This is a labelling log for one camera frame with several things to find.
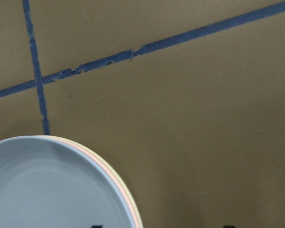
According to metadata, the pink plate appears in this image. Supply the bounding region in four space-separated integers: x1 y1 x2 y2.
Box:
47 135 136 228

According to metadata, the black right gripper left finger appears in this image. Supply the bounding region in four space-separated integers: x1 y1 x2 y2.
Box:
91 225 103 228

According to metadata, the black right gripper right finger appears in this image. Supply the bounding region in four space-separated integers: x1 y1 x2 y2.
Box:
223 225 236 228

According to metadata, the blue plate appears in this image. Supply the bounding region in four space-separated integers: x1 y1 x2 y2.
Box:
0 137 134 228

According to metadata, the cream white plate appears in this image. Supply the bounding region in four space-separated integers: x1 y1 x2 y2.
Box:
59 137 141 228

